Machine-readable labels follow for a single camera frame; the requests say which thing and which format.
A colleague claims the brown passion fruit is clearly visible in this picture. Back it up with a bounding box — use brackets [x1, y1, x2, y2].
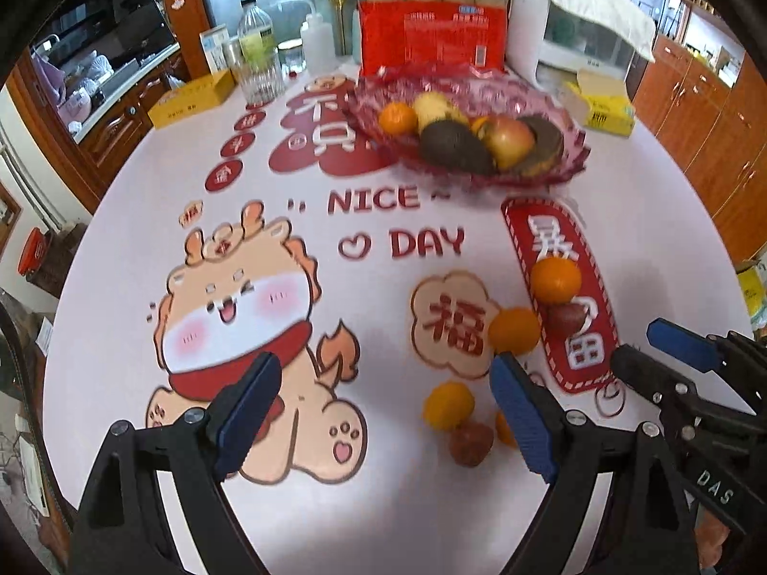
[544, 302, 579, 338]
[449, 421, 495, 467]

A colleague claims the yellow tin box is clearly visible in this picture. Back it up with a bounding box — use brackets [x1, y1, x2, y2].
[148, 69, 236, 129]

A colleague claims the yellow tissue pack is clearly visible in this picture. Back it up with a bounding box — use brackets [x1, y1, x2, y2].
[560, 69, 637, 138]

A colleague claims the pink glass bowl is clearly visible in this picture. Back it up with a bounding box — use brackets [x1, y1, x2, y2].
[348, 69, 591, 189]

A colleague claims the clear glass tumbler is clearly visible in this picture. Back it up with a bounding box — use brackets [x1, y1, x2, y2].
[236, 51, 285, 105]

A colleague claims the wooden wall frame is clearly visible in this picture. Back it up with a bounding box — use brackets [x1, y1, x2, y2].
[0, 183, 22, 258]

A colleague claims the pink plastic bag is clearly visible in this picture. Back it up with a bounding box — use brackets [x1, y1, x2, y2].
[33, 51, 115, 133]

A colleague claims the white blue carton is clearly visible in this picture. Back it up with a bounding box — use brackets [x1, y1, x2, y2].
[199, 24, 232, 73]

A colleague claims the printed pink tablecloth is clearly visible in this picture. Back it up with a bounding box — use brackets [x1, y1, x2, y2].
[42, 54, 756, 575]

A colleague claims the white cover cloth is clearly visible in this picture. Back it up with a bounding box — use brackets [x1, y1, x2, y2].
[536, 0, 657, 62]

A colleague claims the wooden kitchen counter cabinet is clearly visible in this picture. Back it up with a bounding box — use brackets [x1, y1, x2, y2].
[72, 42, 186, 162]

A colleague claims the red yellow apple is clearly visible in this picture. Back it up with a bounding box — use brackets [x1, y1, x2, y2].
[484, 118, 536, 170]

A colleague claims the cardboard box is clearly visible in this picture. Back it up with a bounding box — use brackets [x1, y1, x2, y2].
[734, 257, 767, 330]

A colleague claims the red paper cup package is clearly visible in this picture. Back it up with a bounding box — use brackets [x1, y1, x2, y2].
[356, 0, 510, 76]

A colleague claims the yellow green apple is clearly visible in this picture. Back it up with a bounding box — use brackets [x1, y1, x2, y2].
[412, 91, 468, 127]

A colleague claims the clear plastic bottle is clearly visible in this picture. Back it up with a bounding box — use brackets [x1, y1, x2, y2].
[238, 0, 278, 67]

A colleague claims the brown wooden wall cabinet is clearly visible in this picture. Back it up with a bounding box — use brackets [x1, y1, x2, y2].
[632, 0, 767, 265]

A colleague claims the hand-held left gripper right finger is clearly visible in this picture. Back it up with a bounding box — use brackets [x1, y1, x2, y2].
[490, 352, 702, 575]

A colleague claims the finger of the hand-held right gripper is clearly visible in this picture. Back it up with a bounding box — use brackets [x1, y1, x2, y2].
[647, 319, 767, 372]
[611, 343, 708, 426]

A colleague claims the white squeeze bottle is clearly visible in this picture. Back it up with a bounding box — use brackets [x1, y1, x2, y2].
[272, 0, 337, 76]

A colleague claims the small glass jar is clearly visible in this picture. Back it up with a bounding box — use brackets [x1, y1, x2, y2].
[277, 41, 306, 76]

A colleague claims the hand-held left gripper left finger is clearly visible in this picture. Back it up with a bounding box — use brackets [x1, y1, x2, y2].
[69, 352, 284, 575]

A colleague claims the white countertop appliance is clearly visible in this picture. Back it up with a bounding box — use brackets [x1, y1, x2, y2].
[508, 0, 636, 88]

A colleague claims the dark avocado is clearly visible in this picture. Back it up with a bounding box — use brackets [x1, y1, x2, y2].
[418, 120, 495, 173]

